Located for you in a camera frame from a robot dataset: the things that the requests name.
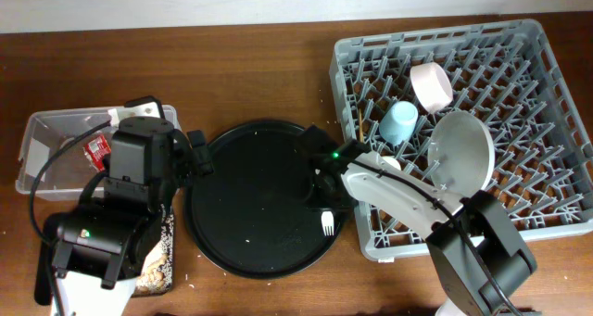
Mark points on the black rectangular tray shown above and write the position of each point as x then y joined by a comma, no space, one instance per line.
42,292

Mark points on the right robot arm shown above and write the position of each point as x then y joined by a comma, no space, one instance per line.
478,254

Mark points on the white plastic fork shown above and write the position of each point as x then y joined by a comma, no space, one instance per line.
327,220

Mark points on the clear plastic bin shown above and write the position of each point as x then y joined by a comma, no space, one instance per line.
45,133

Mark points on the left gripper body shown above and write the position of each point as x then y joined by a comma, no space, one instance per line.
206,164

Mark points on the pink bowl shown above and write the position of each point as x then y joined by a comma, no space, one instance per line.
432,86

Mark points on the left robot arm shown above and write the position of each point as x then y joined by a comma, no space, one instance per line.
101,245

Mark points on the round black serving tray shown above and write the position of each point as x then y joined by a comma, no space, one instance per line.
256,215

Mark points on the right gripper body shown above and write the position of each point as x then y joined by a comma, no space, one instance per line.
325,199

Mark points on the light blue cup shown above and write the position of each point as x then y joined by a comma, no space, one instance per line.
398,124

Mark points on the food scraps with rice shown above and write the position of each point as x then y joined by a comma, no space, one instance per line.
157,273

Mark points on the grey dishwasher rack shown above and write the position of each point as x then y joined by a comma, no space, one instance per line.
503,73

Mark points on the red snack wrapper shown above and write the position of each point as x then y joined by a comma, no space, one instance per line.
96,150

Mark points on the grey round plate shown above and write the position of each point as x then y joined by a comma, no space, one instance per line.
464,151

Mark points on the cream paper cup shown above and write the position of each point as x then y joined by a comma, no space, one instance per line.
392,161

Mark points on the wooden chopstick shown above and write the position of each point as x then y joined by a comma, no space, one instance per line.
360,123

